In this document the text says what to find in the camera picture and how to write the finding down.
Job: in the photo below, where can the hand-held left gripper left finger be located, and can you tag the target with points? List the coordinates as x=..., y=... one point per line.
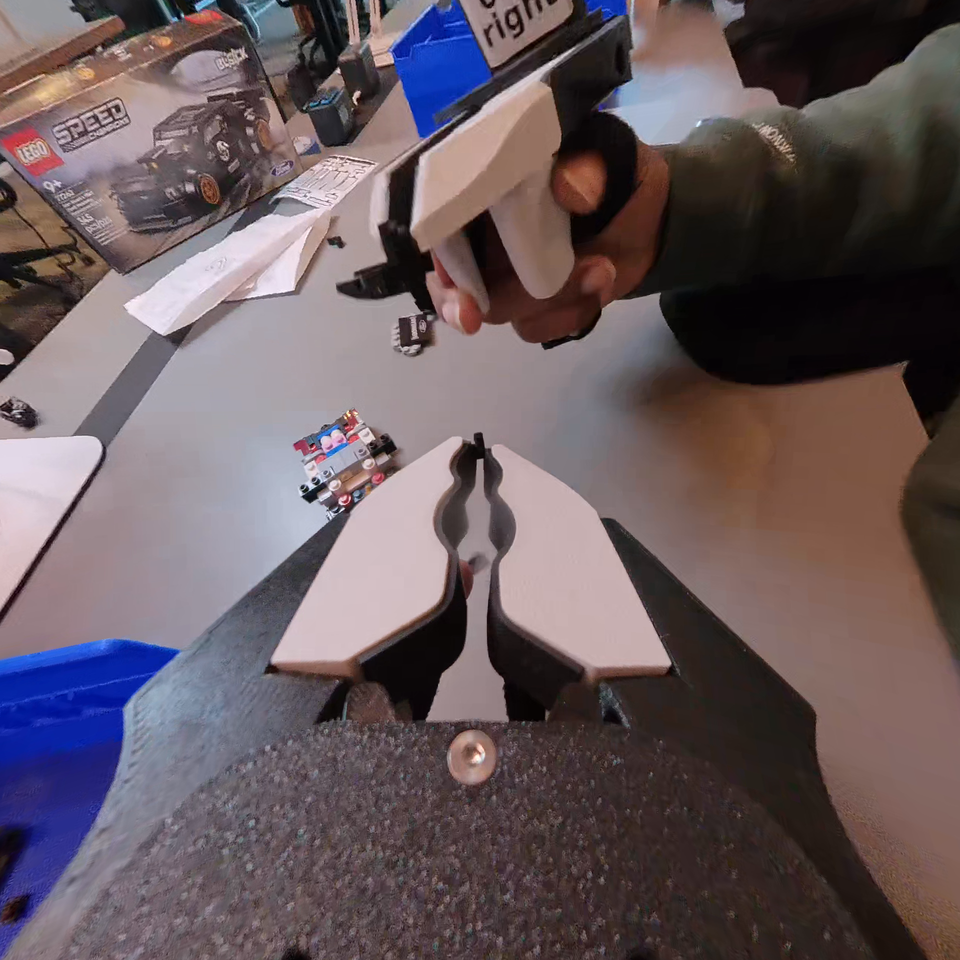
x=368, y=593

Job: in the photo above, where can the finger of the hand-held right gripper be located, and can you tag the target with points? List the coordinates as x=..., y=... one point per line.
x=387, y=188
x=480, y=150

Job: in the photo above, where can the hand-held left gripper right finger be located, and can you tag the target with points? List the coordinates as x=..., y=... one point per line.
x=585, y=593

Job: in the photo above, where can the brick car model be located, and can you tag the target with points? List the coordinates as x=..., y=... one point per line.
x=342, y=462

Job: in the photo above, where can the black brick axle assembly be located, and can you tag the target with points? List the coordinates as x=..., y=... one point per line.
x=410, y=332

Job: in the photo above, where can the large blue plastic bin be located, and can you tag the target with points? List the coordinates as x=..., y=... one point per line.
x=60, y=750

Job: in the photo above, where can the person's right forearm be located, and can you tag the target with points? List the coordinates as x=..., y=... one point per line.
x=795, y=180

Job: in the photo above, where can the toy car set box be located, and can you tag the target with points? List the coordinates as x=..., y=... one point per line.
x=135, y=143

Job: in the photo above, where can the person's right hand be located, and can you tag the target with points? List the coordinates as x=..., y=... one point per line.
x=630, y=240

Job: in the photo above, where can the white sticker sheet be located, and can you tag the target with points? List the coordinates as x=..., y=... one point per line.
x=327, y=180

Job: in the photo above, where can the small black brick piece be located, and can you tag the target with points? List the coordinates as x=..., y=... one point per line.
x=335, y=237
x=15, y=410

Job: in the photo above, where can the small black box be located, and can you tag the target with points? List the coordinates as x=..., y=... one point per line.
x=330, y=113
x=360, y=68

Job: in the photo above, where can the small blue bin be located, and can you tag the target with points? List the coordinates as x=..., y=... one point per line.
x=443, y=60

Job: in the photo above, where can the white numbered paper bag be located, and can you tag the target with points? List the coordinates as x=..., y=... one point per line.
x=210, y=278

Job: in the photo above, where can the white book stand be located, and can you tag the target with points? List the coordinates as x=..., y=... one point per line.
x=38, y=503

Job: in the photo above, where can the person's torso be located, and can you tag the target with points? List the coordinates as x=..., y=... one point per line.
x=933, y=525

